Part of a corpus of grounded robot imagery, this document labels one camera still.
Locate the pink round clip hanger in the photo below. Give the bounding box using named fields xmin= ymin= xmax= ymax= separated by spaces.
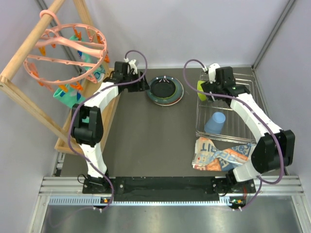
xmin=23 ymin=10 xmax=108 ymax=92

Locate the teal patterned sock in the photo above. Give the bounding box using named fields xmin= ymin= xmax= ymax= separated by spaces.
xmin=53 ymin=85 xmax=85 ymax=108
xmin=69 ymin=35 xmax=105 ymax=82

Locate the dark blue speckled plate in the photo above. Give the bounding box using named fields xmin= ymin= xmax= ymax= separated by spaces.
xmin=146 ymin=75 xmax=184 ymax=100

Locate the aluminium frame rail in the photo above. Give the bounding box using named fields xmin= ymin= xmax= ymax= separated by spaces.
xmin=30 ymin=176 xmax=311 ymax=233

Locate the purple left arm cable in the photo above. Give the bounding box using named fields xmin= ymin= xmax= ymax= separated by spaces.
xmin=68 ymin=50 xmax=148 ymax=212

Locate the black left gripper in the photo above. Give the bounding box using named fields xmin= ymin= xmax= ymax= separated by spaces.
xmin=123 ymin=70 xmax=150 ymax=92

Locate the printed dish towel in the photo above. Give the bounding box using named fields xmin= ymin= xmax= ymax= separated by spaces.
xmin=192 ymin=137 xmax=256 ymax=172

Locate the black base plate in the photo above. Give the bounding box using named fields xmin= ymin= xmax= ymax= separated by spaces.
xmin=82 ymin=175 xmax=256 ymax=202

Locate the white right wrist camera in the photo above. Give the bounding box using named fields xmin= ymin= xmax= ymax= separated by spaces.
xmin=203 ymin=63 xmax=220 ymax=83

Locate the wire dish rack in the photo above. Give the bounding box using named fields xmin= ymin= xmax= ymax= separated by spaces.
xmin=196 ymin=69 xmax=265 ymax=144

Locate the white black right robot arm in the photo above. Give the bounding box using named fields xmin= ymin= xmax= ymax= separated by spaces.
xmin=201 ymin=63 xmax=295 ymax=192

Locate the red teal floral plate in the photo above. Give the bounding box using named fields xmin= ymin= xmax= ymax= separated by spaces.
xmin=151 ymin=92 xmax=184 ymax=106

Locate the lime green bowl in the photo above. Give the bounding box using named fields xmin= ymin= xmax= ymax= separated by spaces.
xmin=197 ymin=80 xmax=207 ymax=101

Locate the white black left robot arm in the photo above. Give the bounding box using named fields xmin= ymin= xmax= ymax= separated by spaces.
xmin=71 ymin=58 xmax=149 ymax=194

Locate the light blue cup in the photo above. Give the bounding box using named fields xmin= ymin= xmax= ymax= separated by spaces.
xmin=204 ymin=112 xmax=226 ymax=134

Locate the wooden tray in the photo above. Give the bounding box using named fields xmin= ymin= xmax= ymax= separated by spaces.
xmin=54 ymin=80 xmax=120 ymax=154

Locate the wooden drying stand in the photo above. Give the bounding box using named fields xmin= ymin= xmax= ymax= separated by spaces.
xmin=0 ymin=0 xmax=110 ymax=145

